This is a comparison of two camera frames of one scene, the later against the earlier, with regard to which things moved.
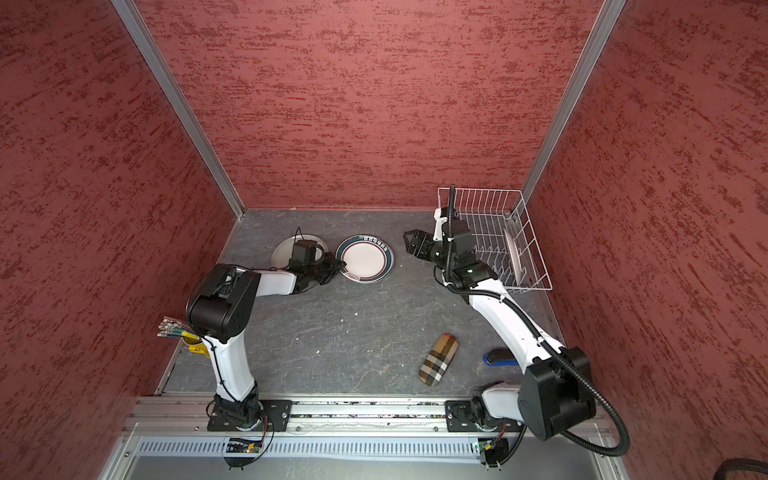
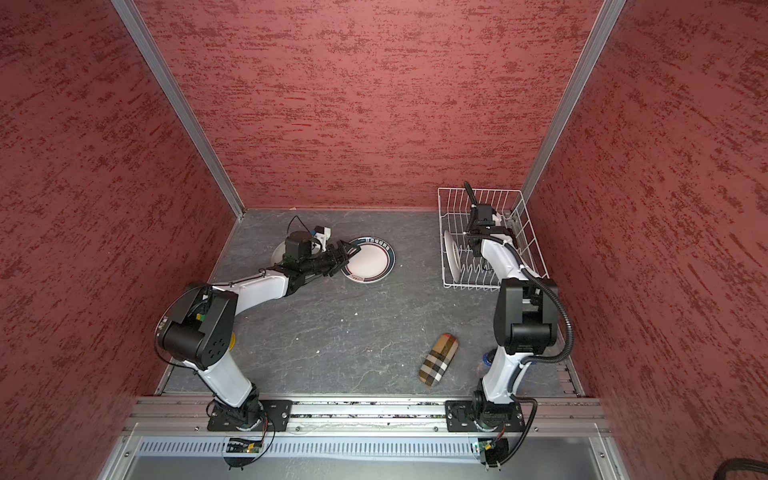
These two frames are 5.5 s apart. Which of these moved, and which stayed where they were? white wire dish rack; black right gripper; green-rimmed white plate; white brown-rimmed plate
Moved: black right gripper
Stayed: green-rimmed white plate; white brown-rimmed plate; white wire dish rack
